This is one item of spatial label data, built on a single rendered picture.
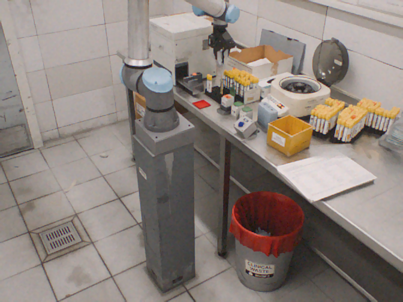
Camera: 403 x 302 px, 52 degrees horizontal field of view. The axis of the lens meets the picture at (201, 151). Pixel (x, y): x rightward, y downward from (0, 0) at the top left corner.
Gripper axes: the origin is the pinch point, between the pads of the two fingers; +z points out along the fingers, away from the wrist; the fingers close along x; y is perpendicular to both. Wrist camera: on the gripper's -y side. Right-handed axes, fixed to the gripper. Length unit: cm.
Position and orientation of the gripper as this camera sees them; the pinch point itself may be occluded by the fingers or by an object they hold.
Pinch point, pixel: (221, 65)
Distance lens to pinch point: 208.6
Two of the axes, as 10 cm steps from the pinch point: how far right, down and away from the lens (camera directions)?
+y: -5.4, -4.6, 7.0
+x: -8.4, 3.0, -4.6
